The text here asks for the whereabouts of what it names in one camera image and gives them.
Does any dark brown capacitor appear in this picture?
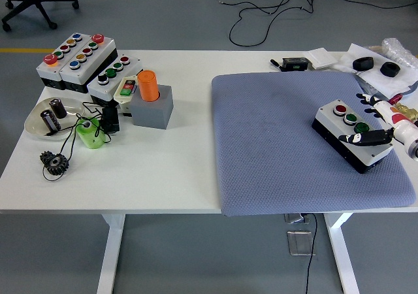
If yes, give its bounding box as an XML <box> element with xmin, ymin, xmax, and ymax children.
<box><xmin>48</xmin><ymin>98</ymin><xmax>68</xmax><ymax>119</ymax></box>

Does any green plastic cylinder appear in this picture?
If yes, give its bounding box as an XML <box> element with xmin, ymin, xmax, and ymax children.
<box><xmin>75</xmin><ymin>116</ymin><xmax>107</xmax><ymax>150</ymax></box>

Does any five-button box, emergency stop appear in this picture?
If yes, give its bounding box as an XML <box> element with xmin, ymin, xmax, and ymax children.
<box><xmin>35</xmin><ymin>32</ymin><xmax>86</xmax><ymax>91</ymax></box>
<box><xmin>58</xmin><ymin>33</ymin><xmax>118</xmax><ymax>95</ymax></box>

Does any white table leg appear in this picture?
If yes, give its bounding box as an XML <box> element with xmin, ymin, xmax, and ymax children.
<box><xmin>323</xmin><ymin>212</ymin><xmax>360</xmax><ymax>294</ymax></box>
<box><xmin>97</xmin><ymin>214</ymin><xmax>127</xmax><ymax>294</ymax></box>

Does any bubble wrap roll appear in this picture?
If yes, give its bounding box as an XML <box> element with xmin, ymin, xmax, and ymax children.
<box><xmin>381</xmin><ymin>38</ymin><xmax>418</xmax><ymax>70</ymax></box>

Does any black metal gear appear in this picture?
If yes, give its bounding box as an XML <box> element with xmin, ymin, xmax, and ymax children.
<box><xmin>39</xmin><ymin>151</ymin><xmax>71</xmax><ymax>177</ymax></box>

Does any cream two-button switch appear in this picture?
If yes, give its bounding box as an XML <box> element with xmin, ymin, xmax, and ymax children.
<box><xmin>113</xmin><ymin>75</ymin><xmax>140</xmax><ymax>118</ymax></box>

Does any white switch plate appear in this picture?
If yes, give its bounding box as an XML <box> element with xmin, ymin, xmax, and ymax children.
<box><xmin>306</xmin><ymin>47</ymin><xmax>338</xmax><ymax>70</ymax></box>

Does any black cable under table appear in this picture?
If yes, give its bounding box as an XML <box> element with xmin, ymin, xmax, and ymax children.
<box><xmin>305</xmin><ymin>212</ymin><xmax>318</xmax><ymax>294</ymax></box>

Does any blue-grey textured mat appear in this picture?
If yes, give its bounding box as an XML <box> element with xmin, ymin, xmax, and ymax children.
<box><xmin>211</xmin><ymin>71</ymin><xmax>415</xmax><ymax>217</ymax></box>

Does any brass valve red handle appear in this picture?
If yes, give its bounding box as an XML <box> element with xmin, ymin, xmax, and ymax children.
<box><xmin>390</xmin><ymin>93</ymin><xmax>418</xmax><ymax>122</ymax></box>

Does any silver floor outlet box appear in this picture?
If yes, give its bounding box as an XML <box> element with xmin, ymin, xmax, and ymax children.
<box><xmin>286</xmin><ymin>230</ymin><xmax>317</xmax><ymax>257</ymax></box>

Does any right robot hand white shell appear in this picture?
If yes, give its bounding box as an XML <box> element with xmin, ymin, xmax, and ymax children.
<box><xmin>338</xmin><ymin>93</ymin><xmax>418</xmax><ymax>154</ymax></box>

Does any white paper sheet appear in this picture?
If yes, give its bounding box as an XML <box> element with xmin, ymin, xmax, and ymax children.
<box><xmin>332</xmin><ymin>42</ymin><xmax>418</xmax><ymax>101</ymax></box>

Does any silver floor outlet lid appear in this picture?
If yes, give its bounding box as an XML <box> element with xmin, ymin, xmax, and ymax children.
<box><xmin>283</xmin><ymin>212</ymin><xmax>311</xmax><ymax>225</ymax></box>

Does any four-button control box white black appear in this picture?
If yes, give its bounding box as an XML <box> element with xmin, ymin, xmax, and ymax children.
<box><xmin>87</xmin><ymin>54</ymin><xmax>144</xmax><ymax>107</ymax></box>
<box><xmin>312</xmin><ymin>99</ymin><xmax>394</xmax><ymax>174</ymax></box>

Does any black device green label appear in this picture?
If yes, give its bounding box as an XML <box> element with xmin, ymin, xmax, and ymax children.
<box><xmin>281</xmin><ymin>57</ymin><xmax>310</xmax><ymax>72</ymax></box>

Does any black striped capacitor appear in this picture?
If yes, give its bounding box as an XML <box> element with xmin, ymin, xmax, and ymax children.
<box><xmin>39</xmin><ymin>110</ymin><xmax>62</xmax><ymax>133</ymax></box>

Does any small black adapter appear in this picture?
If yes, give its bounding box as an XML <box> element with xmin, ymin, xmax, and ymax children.
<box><xmin>101</xmin><ymin>106</ymin><xmax>121</xmax><ymax>134</ymax></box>

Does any black rubber ring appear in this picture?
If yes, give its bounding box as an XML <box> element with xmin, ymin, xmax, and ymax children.
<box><xmin>352</xmin><ymin>56</ymin><xmax>376</xmax><ymax>72</ymax></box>
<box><xmin>380</xmin><ymin>61</ymin><xmax>401</xmax><ymax>78</ymax></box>

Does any thin black wire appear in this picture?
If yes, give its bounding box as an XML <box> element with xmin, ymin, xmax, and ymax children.
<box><xmin>41</xmin><ymin>101</ymin><xmax>114</xmax><ymax>182</ymax></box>

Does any orange cylinder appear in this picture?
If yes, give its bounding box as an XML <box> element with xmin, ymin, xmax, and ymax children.
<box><xmin>137</xmin><ymin>71</ymin><xmax>160</xmax><ymax>103</ymax></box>

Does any black floor cable looped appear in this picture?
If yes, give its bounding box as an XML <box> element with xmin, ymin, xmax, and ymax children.
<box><xmin>219</xmin><ymin>0</ymin><xmax>316</xmax><ymax>46</ymax></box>

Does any grey block with hole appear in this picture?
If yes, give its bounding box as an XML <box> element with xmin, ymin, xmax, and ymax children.
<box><xmin>129</xmin><ymin>84</ymin><xmax>174</xmax><ymax>130</ymax></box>

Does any silver shallow dish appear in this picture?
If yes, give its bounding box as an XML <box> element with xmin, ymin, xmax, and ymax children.
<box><xmin>24</xmin><ymin>97</ymin><xmax>86</xmax><ymax>141</ymax></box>

